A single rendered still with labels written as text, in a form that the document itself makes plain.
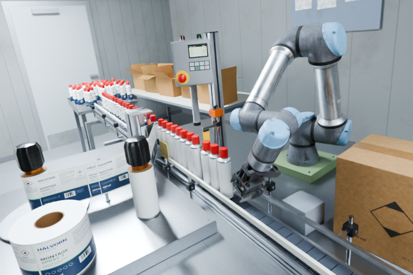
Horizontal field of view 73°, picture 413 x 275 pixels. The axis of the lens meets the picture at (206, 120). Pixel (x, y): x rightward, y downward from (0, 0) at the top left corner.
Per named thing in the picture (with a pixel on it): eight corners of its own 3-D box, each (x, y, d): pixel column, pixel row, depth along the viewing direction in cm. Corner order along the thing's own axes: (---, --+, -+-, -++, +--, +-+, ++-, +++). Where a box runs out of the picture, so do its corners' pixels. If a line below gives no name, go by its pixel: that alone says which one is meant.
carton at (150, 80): (136, 92, 407) (131, 67, 396) (161, 87, 436) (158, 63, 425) (153, 96, 375) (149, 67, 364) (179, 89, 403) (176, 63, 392)
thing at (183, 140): (181, 170, 134) (176, 130, 128) (190, 167, 137) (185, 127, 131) (186, 174, 130) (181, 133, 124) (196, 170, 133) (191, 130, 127)
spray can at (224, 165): (217, 195, 111) (213, 147, 105) (229, 191, 113) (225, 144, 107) (224, 202, 106) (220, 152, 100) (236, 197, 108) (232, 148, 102)
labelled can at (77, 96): (70, 101, 337) (67, 85, 331) (118, 92, 366) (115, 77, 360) (77, 107, 300) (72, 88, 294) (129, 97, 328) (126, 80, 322)
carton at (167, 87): (152, 96, 372) (147, 67, 362) (179, 89, 400) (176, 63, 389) (171, 99, 340) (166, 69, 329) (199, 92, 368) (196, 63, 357)
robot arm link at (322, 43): (320, 131, 134) (304, 19, 107) (354, 135, 125) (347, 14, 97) (312, 147, 127) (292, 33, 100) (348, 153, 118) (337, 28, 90)
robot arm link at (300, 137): (294, 134, 142) (294, 108, 138) (322, 138, 133) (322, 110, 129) (284, 143, 133) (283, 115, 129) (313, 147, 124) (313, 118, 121)
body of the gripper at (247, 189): (228, 182, 92) (238, 159, 84) (249, 174, 96) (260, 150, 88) (242, 201, 87) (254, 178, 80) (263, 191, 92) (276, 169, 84)
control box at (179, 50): (178, 83, 131) (173, 41, 126) (214, 80, 130) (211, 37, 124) (175, 87, 121) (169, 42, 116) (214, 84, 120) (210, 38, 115)
